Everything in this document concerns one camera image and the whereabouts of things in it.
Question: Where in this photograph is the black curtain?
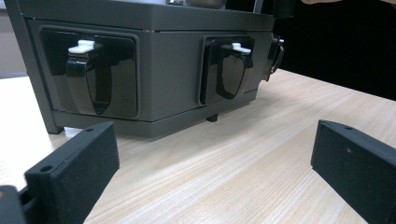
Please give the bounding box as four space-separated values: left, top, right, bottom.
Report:
274 0 396 101

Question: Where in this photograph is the dark grey corner rack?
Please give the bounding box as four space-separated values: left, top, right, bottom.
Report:
4 0 286 139

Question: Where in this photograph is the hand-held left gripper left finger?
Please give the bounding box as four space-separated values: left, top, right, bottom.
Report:
24 120 120 224

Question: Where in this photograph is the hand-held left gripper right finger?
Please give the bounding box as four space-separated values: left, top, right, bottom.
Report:
311 119 396 224

